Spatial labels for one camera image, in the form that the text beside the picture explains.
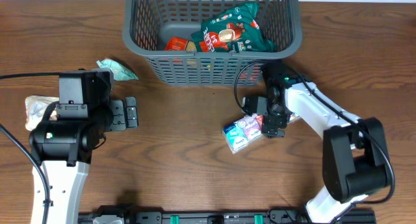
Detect small teal snack packet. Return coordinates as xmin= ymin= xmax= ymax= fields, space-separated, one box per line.
xmin=96 ymin=58 xmax=138 ymax=81

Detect Kleenex tissue multipack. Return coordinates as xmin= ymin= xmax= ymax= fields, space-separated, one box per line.
xmin=222 ymin=114 xmax=285 ymax=154

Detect red spaghetti pasta packet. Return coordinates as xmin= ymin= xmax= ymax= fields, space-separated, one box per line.
xmin=164 ymin=37 xmax=197 ymax=52

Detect beige paper bag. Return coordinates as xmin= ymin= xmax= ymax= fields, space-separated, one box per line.
xmin=25 ymin=95 xmax=59 ymax=131

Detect green Nescafe coffee bag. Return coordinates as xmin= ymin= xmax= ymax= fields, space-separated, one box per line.
xmin=192 ymin=2 xmax=276 ymax=53

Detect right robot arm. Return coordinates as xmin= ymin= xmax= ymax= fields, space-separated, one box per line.
xmin=261 ymin=60 xmax=396 ymax=223

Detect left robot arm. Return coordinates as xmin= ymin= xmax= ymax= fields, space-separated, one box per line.
xmin=29 ymin=97 xmax=138 ymax=223

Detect grey plastic lattice basket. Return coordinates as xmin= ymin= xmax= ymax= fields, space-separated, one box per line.
xmin=123 ymin=0 xmax=302 ymax=86

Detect right black cable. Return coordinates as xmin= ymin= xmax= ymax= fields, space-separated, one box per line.
xmin=233 ymin=59 xmax=397 ymax=205

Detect black cable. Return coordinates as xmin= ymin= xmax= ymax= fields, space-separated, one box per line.
xmin=0 ymin=71 xmax=62 ymax=224
xmin=233 ymin=59 xmax=397 ymax=205

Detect left black cable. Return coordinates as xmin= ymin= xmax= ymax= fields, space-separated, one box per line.
xmin=0 ymin=71 xmax=62 ymax=224

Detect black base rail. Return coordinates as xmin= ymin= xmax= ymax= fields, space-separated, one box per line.
xmin=77 ymin=204 xmax=377 ymax=224

